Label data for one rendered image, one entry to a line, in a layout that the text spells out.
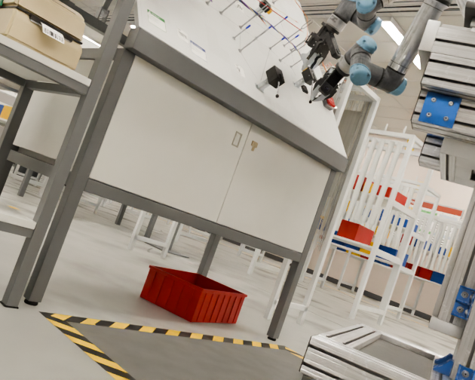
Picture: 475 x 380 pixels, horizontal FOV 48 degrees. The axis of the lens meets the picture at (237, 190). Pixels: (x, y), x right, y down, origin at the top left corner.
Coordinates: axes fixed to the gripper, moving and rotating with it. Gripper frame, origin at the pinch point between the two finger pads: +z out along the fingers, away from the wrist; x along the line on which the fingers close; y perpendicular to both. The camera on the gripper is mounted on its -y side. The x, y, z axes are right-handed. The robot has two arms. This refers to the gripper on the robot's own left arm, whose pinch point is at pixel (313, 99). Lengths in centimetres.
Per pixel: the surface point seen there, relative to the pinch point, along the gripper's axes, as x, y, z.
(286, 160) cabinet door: -5.6, -26.8, 11.7
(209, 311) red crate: -20, -77, 57
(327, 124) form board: -13.6, 7.2, 10.9
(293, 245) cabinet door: -33, -39, 36
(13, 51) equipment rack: 77, -96, -25
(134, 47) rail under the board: 59, -67, -23
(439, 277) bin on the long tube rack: -425, 427, 431
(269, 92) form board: 17.3, -19.4, -4.0
